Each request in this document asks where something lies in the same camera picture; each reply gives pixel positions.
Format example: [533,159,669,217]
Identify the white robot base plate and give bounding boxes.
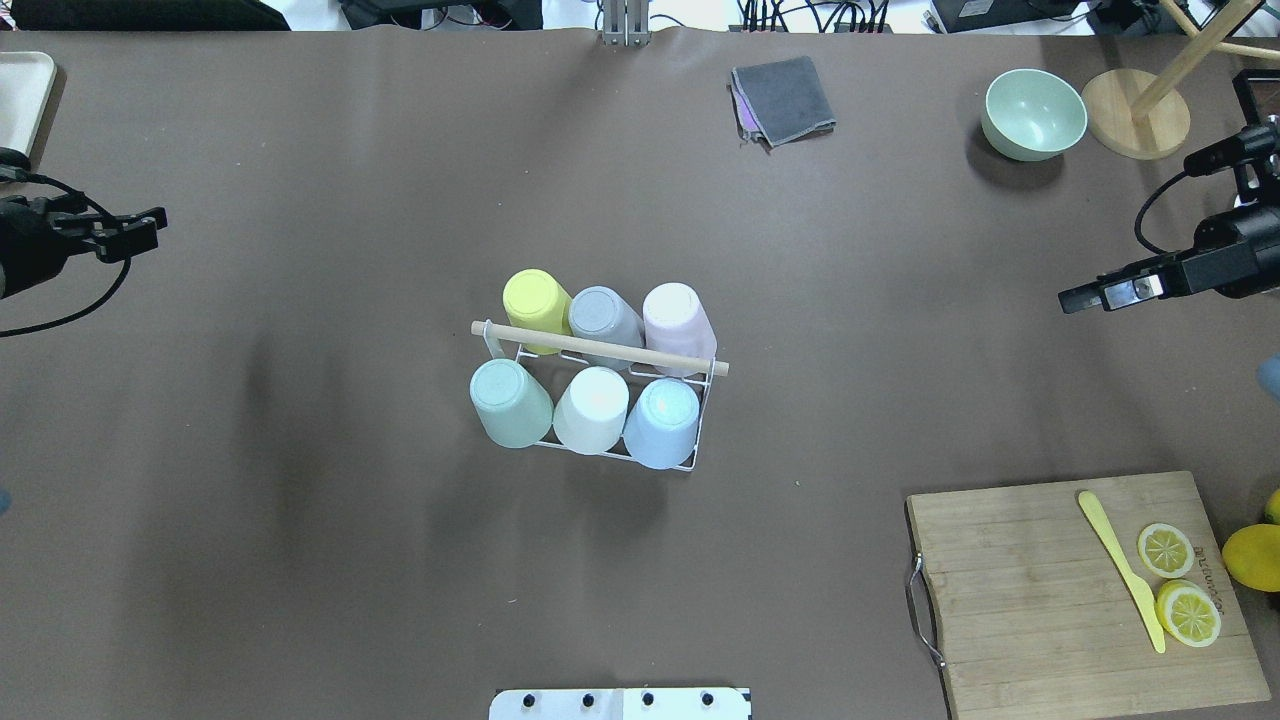
[488,685,753,719]

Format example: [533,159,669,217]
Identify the folded grey cloth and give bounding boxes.
[728,55,837,149]

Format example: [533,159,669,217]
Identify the grey plastic cup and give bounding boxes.
[567,284,645,348]

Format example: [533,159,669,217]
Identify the light blue plastic cup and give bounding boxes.
[622,378,701,470]

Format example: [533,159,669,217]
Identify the lemon slice upper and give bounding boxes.
[1135,521,1196,580]

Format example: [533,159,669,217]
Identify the green plastic cup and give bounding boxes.
[468,359,553,448]

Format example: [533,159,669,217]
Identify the yellow plastic cup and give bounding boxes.
[502,268,572,336]

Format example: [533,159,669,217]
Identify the white wire cup holder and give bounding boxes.
[470,319,730,473]

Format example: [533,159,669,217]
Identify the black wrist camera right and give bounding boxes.
[1183,122,1277,204]

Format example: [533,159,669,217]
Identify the wooden cutting board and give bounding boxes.
[906,471,1272,719]

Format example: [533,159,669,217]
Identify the yellow plastic knife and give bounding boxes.
[1076,489,1167,653]

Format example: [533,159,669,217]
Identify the pink plastic cup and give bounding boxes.
[643,282,718,360]

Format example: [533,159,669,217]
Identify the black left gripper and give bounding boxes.
[1,195,168,299]

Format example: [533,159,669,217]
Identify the cream plastic serving tray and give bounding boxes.
[1,51,58,156]

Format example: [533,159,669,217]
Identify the white plastic cup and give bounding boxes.
[553,366,630,455]

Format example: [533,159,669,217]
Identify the wooden mug tree stand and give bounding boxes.
[1082,1,1279,161]

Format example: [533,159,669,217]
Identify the mint green bowl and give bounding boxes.
[980,68,1088,161]

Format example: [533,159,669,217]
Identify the whole yellow lemon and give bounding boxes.
[1221,523,1279,593]

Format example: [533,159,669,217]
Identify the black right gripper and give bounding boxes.
[1059,205,1279,314]

